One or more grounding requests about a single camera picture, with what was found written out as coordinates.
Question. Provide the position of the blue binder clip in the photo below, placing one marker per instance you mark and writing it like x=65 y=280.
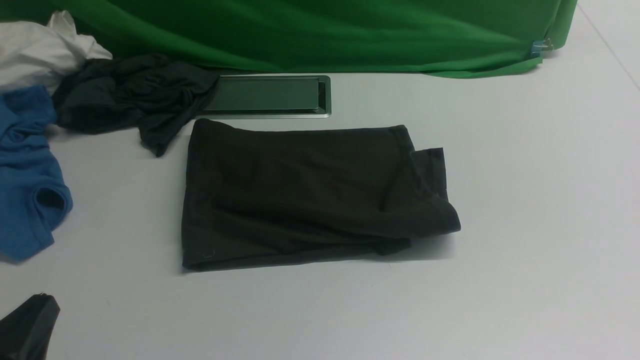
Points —
x=541 y=47

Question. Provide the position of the blue t-shirt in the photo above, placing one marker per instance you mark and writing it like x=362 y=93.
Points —
x=34 y=199

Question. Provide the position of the metal table cable hatch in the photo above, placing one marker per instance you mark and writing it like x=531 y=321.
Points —
x=270 y=97

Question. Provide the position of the dark teal crumpled garment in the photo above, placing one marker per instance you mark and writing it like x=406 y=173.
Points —
x=150 y=92

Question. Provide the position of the green backdrop cloth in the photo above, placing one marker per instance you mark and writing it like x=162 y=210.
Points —
x=458 y=39

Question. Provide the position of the white crumpled garment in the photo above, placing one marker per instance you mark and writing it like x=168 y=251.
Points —
x=35 y=54

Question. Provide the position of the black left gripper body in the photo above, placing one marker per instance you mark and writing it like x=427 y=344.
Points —
x=25 y=333

